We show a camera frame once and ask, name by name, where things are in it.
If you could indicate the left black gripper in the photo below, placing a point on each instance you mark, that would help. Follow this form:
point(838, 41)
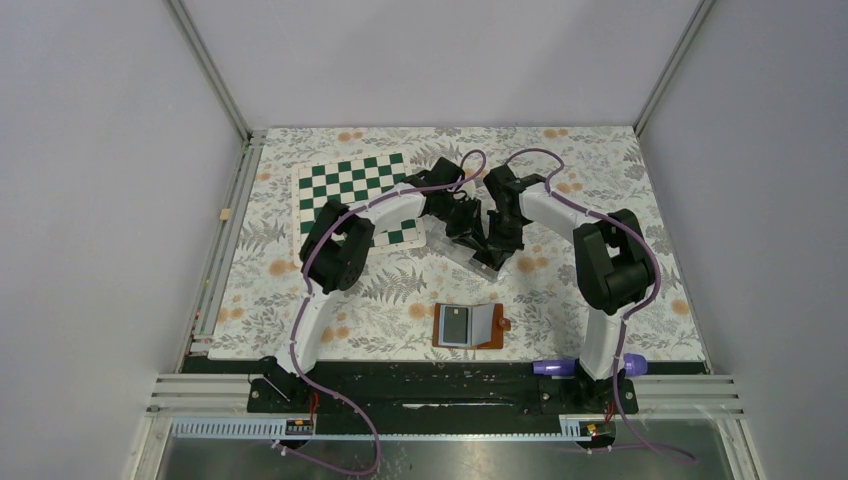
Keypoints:
point(470, 231)

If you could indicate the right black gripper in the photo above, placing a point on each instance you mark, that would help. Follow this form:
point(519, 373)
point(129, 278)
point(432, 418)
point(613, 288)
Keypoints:
point(508, 247)

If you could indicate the brown leather card holder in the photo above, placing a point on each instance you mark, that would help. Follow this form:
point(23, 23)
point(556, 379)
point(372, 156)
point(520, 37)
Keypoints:
point(487, 327)

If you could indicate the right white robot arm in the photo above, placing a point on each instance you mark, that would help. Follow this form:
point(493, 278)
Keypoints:
point(613, 266)

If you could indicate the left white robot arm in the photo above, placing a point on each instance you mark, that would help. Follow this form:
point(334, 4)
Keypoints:
point(337, 247)

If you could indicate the green white chessboard mat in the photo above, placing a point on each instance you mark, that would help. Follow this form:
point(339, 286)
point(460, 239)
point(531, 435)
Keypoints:
point(350, 180)

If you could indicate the purple marker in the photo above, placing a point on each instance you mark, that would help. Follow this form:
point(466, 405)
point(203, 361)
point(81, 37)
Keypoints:
point(634, 365)

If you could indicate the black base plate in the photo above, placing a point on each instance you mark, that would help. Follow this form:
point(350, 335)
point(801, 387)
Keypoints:
point(405, 398)

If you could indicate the aluminium frame rail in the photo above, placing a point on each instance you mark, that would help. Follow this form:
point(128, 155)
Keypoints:
point(147, 453)

